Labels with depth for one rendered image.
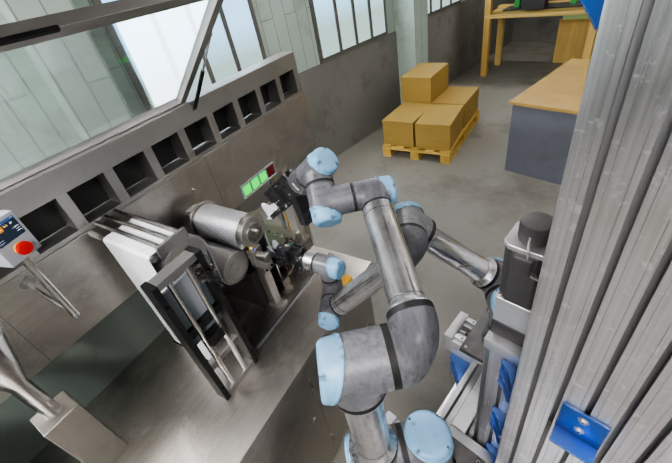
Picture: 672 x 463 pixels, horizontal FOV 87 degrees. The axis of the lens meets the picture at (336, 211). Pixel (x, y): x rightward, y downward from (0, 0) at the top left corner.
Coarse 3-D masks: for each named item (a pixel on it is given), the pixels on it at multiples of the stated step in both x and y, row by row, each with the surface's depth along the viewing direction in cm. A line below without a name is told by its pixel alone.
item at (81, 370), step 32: (128, 320) 132; (160, 320) 143; (64, 352) 115; (96, 352) 124; (128, 352) 134; (64, 384) 117; (96, 384) 126; (0, 416) 103; (32, 416) 110; (0, 448) 105; (32, 448) 112
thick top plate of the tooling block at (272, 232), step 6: (270, 228) 168; (276, 228) 167; (282, 228) 167; (270, 234) 164; (276, 234) 165; (282, 234) 163; (288, 234) 162; (294, 234) 161; (306, 234) 160; (270, 240) 161; (276, 240) 160; (282, 240) 159; (288, 240) 159; (300, 240) 157; (306, 240) 157; (306, 246) 158
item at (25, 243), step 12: (0, 216) 71; (12, 216) 73; (0, 228) 71; (12, 228) 73; (24, 228) 75; (0, 240) 71; (12, 240) 73; (24, 240) 75; (36, 240) 77; (0, 252) 71; (12, 252) 73; (24, 252) 74; (0, 264) 73; (12, 264) 73
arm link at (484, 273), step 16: (400, 208) 114; (416, 208) 114; (400, 224) 108; (416, 224) 107; (432, 224) 113; (432, 240) 113; (448, 240) 117; (448, 256) 117; (464, 256) 118; (480, 256) 122; (464, 272) 121; (480, 272) 121; (496, 272) 120; (480, 288) 124
